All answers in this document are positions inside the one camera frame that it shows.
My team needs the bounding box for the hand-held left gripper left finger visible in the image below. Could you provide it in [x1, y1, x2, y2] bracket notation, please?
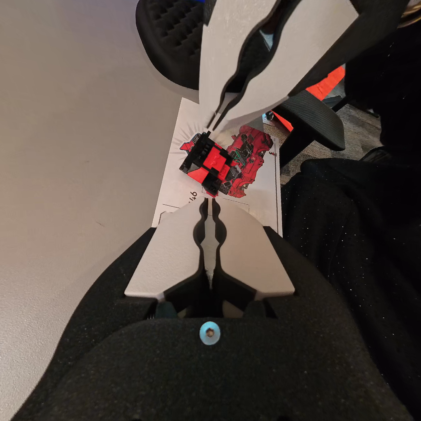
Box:
[124, 198, 209, 300]

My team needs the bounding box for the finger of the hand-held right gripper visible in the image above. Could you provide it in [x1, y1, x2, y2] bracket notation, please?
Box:
[199, 0, 280, 128]
[212, 0, 360, 132]

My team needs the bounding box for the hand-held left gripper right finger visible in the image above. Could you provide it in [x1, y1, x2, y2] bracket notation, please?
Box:
[212, 198, 296, 300]

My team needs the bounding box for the red black lego module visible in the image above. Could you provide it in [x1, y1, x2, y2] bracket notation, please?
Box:
[179, 130, 238, 198]

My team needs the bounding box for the lego instruction booklet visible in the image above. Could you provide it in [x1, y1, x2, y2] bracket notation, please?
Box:
[152, 97, 283, 238]

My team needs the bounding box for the brown braided band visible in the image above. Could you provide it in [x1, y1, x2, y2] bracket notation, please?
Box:
[400, 0, 421, 29]

